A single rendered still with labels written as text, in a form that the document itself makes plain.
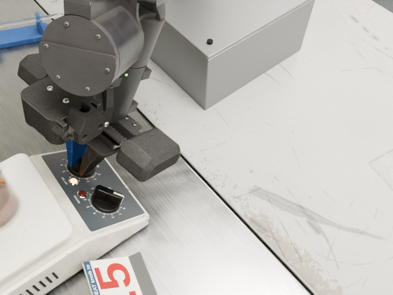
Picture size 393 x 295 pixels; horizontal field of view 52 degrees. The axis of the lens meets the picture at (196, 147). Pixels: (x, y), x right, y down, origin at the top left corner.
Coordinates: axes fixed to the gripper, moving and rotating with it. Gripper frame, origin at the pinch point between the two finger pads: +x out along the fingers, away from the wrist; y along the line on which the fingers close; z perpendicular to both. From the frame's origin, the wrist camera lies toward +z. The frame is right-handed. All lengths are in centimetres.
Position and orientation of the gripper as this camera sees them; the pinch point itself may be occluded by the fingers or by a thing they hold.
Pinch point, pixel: (85, 147)
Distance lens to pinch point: 46.1
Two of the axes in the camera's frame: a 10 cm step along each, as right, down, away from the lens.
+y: 7.5, 6.0, -2.6
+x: -4.0, 7.4, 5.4
